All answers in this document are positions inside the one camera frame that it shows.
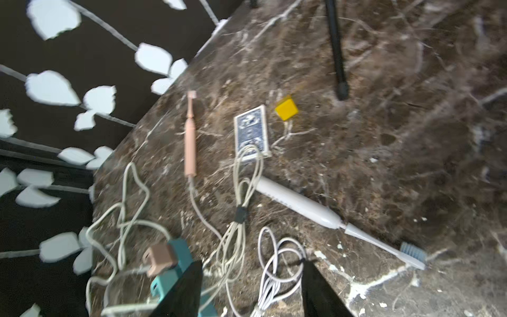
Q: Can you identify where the blue playing card box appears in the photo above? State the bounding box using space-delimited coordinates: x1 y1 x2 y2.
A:
234 105 272 162

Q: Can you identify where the white thin cable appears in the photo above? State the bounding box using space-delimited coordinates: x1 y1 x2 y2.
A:
187 176 308 317

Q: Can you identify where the white charging cable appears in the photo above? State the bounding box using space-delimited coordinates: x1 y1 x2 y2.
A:
197 144 265 317

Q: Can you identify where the pink wall charger cube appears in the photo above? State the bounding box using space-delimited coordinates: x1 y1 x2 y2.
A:
142 243 178 277

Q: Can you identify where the white power strip cord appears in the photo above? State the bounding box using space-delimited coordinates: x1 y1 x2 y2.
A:
84 161 175 317

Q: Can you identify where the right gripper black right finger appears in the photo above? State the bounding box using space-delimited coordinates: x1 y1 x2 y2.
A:
301 260 353 317

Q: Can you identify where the pink electric toothbrush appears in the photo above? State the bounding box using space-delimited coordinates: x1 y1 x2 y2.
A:
184 91 197 177

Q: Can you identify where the teal power strip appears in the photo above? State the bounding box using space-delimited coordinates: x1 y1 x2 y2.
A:
151 239 217 316

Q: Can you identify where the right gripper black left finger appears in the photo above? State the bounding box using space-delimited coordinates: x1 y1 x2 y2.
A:
149 260 203 317

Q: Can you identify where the white electric toothbrush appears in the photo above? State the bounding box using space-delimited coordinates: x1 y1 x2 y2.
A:
256 176 426 270

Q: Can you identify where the black music stand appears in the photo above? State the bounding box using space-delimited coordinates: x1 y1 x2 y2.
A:
247 0 350 102

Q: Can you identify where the yellow block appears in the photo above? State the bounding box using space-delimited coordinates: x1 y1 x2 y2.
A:
275 96 299 122

